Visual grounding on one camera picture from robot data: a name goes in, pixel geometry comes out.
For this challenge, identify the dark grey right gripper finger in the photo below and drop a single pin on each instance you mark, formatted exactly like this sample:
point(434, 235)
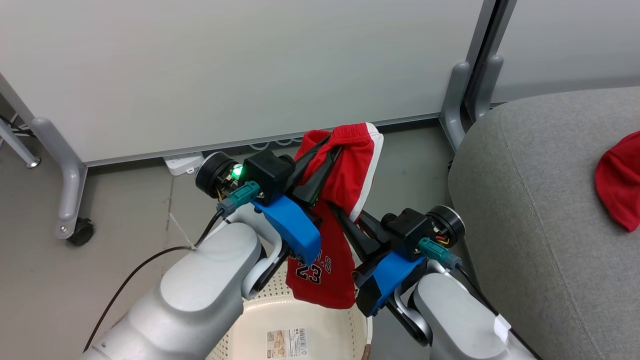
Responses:
point(357, 240)
point(377, 229)

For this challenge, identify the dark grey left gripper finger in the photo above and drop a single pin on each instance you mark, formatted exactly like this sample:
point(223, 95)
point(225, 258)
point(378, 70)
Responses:
point(312, 152)
point(317, 177)

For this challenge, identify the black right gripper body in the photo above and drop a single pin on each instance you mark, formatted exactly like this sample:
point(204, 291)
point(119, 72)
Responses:
point(446, 224)

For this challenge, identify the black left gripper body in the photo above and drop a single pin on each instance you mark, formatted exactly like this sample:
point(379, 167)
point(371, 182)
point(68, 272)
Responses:
point(215, 175)

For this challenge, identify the red shorts with white trim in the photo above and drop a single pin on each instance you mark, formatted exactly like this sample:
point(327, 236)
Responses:
point(352, 170)

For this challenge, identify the plain red garment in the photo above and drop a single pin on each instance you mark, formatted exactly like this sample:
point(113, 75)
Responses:
point(622, 185)

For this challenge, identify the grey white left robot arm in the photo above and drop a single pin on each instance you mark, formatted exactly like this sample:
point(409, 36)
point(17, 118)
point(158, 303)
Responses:
point(200, 295)

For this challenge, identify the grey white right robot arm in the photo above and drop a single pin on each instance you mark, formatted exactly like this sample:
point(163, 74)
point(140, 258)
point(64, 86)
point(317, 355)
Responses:
point(455, 320)

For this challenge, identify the grey fabric sofa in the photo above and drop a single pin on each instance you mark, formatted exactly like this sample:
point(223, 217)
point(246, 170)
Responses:
point(540, 225)

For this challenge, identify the white power strip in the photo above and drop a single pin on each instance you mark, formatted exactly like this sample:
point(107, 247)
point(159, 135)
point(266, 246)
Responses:
point(181, 164)

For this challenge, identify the cream perforated laundry basket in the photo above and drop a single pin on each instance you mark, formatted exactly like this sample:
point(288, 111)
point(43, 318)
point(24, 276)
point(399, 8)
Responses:
point(305, 325)

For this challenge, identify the grey partition leg with caster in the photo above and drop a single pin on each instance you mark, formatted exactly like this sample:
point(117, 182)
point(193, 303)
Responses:
point(70, 180)

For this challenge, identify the grey metal table leg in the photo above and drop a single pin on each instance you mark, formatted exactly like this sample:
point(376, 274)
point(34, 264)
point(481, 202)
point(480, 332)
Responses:
point(17, 145)

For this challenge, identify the white partition panel grey frame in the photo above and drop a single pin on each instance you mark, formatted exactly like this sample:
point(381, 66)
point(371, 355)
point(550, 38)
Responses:
point(240, 75)

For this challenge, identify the white partition panel dark post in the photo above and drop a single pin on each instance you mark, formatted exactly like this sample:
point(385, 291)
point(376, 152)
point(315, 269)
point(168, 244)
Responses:
point(570, 45)

